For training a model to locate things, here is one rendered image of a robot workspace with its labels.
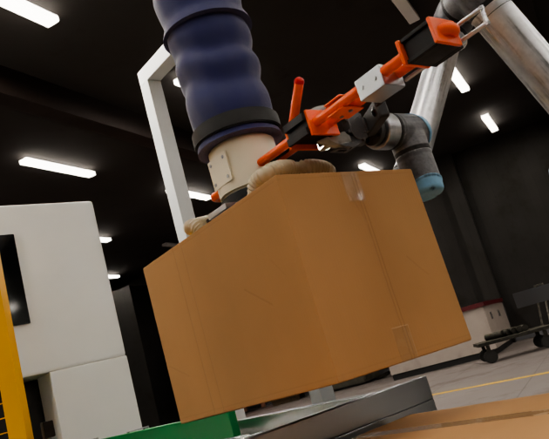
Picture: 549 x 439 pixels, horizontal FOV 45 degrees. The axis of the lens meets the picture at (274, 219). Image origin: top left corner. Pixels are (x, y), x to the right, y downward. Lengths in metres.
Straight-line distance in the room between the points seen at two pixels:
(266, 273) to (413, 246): 0.33
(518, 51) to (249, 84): 0.71
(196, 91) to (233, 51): 0.13
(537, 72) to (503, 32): 0.14
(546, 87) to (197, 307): 1.05
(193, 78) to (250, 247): 0.52
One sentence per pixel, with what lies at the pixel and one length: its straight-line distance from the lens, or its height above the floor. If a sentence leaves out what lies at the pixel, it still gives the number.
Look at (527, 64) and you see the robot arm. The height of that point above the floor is 1.30.
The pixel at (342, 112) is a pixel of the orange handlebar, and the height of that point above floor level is 1.19.
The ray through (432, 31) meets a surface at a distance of 1.21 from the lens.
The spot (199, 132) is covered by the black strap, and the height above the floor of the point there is 1.31.
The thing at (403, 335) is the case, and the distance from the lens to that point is 1.33.
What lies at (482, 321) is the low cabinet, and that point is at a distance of 11.44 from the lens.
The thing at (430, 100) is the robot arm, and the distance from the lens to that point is 1.86.
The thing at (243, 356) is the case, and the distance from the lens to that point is 1.40.
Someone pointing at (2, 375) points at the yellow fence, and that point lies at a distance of 2.02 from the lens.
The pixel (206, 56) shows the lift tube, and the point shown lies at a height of 1.49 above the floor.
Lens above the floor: 0.73
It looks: 12 degrees up
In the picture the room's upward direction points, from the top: 16 degrees counter-clockwise
